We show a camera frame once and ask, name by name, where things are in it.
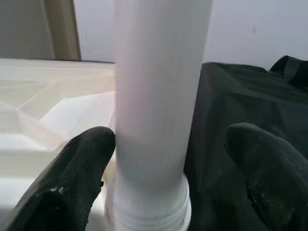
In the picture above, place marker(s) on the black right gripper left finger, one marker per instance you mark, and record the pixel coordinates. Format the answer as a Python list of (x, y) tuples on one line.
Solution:
[(65, 178)]

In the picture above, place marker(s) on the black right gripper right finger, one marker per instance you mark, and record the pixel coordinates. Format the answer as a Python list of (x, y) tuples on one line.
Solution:
[(274, 178)]

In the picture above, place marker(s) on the white plastic table top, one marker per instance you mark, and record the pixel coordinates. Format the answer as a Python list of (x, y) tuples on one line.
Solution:
[(36, 96)]

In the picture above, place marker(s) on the white plastic table leg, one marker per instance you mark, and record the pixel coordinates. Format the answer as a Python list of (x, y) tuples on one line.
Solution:
[(156, 96)]

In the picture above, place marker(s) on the black cloth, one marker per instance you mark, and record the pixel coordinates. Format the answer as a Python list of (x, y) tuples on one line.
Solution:
[(240, 101)]

